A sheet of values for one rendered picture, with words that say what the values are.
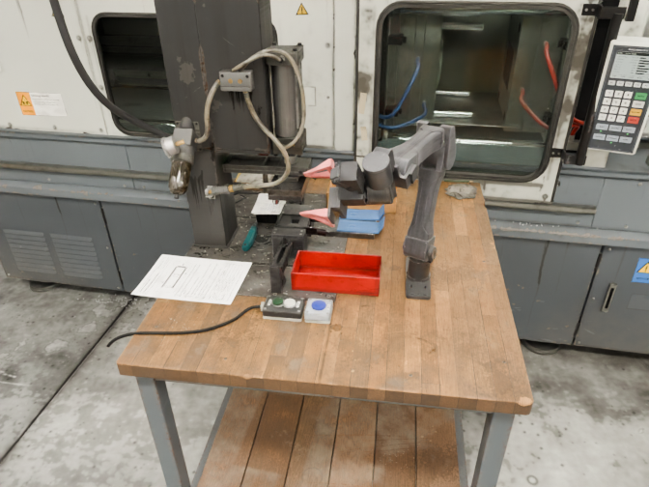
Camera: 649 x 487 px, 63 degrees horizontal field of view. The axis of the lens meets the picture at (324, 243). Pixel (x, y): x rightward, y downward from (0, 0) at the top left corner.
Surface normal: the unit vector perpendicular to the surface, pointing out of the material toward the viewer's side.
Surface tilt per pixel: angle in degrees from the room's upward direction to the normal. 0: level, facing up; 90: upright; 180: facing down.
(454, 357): 0
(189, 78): 90
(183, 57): 90
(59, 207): 90
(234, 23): 90
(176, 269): 1
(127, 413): 0
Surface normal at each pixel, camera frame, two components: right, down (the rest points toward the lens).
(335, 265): -0.14, 0.53
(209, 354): -0.01, -0.84
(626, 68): -0.39, 0.59
